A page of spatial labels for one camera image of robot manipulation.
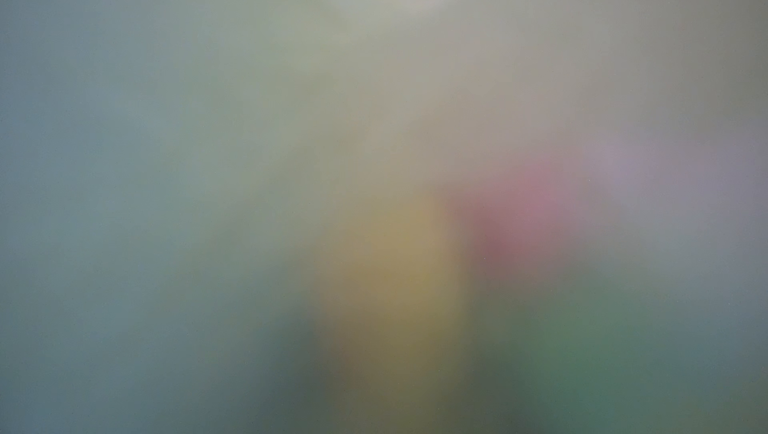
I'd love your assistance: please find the yellow plastic bag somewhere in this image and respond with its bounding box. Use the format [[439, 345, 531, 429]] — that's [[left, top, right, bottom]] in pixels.
[[1, 0, 767, 433]]

